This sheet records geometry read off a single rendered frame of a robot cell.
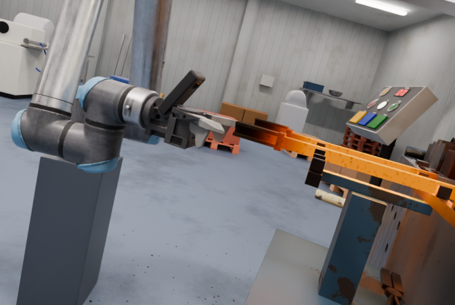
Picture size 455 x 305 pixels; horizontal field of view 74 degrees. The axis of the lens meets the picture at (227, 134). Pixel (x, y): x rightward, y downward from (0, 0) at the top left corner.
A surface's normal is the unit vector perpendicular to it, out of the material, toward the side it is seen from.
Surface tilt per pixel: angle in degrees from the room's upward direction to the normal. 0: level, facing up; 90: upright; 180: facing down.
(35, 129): 73
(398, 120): 90
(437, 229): 90
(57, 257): 90
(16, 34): 90
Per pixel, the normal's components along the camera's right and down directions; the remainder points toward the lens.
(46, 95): 0.15, -0.08
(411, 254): -0.41, 0.04
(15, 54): 0.04, 0.17
